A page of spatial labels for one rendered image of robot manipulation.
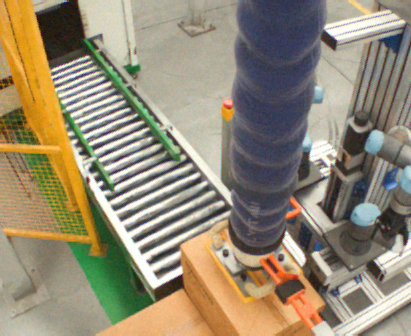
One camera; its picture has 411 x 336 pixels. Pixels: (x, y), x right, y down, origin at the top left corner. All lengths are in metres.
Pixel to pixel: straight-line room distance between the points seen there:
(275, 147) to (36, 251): 2.48
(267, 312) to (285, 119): 1.02
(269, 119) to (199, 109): 3.03
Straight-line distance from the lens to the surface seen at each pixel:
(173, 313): 2.57
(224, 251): 2.08
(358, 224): 2.09
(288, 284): 1.91
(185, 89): 4.58
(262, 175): 1.51
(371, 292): 3.12
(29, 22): 2.23
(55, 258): 3.54
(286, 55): 1.21
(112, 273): 3.37
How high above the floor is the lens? 2.86
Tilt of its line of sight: 52 degrees down
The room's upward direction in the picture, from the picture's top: 1 degrees clockwise
